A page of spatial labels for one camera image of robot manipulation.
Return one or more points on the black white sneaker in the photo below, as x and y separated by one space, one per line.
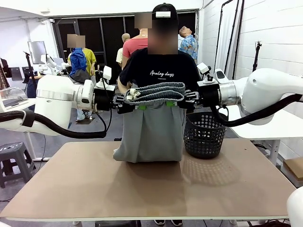
159 222
176 222

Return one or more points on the black arched stand pole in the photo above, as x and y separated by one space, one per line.
219 40

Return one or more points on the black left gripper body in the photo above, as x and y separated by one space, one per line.
104 99

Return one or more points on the black straight stand pole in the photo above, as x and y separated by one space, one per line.
238 37
233 35

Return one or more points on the small white background robot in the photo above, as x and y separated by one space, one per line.
48 62

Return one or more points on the grey standing monitor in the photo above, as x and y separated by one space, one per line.
37 52

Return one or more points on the bald beige mannequin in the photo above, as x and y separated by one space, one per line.
125 37

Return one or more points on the figure in blue jacket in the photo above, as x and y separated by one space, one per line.
77 61

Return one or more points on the brown cardboard box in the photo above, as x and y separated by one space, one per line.
294 168

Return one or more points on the dark base under table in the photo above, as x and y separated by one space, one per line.
116 224

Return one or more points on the mannequin in floral shirt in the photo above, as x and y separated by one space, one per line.
189 45

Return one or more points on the grey training pants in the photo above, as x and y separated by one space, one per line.
151 132

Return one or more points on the person in black t-shirt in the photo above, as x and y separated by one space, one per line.
163 71

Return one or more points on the black tripod with camera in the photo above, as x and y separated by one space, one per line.
29 71

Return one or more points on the black plastic laundry basket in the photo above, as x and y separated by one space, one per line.
203 142

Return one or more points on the grey plastic stool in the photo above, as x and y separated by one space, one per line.
14 156

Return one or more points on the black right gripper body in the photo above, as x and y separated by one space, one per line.
208 94

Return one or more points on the black cap white label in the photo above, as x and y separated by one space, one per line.
164 10

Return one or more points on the figure in yellow shirt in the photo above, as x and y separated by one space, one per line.
91 59

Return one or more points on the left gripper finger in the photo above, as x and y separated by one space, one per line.
129 108
121 97

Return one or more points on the figure in red shirt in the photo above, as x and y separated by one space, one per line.
135 46

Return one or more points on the black framed window wall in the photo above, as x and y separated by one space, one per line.
111 35

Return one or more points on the white side table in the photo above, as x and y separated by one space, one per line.
272 132

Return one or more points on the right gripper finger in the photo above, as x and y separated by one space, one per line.
192 94
175 106

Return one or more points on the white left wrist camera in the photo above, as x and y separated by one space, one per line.
107 72

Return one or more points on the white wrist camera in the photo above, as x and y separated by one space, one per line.
203 68
107 72

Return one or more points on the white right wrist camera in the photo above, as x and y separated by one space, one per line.
203 68

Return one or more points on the person's right forearm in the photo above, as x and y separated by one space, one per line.
122 87

